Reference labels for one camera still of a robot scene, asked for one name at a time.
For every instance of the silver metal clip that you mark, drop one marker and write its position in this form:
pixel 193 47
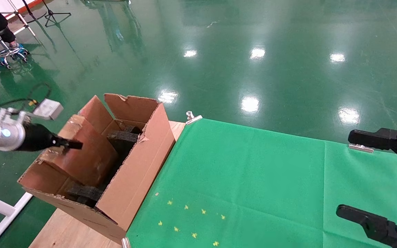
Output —
pixel 362 148
pixel 193 119
pixel 126 244

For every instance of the white board with orange edge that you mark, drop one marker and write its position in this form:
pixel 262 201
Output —
pixel 5 5

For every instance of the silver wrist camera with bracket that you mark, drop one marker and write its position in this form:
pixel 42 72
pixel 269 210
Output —
pixel 48 108

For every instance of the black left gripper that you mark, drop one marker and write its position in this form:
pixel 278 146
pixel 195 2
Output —
pixel 36 137

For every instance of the large open cardboard carton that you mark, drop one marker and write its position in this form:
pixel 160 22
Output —
pixel 140 179

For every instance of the black tripod stand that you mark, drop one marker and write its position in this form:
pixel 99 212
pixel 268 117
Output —
pixel 51 15

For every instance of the chrome wheeled stool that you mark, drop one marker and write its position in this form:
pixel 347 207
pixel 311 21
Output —
pixel 9 52

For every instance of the green table cloth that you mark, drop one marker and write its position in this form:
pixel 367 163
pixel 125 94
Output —
pixel 288 189

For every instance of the black round base stand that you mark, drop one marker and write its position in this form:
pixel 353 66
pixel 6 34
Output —
pixel 36 15

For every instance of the white metal stand frame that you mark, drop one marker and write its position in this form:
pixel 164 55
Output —
pixel 31 29

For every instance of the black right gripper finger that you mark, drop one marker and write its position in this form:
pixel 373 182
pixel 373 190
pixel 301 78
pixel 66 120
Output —
pixel 374 137
pixel 374 225

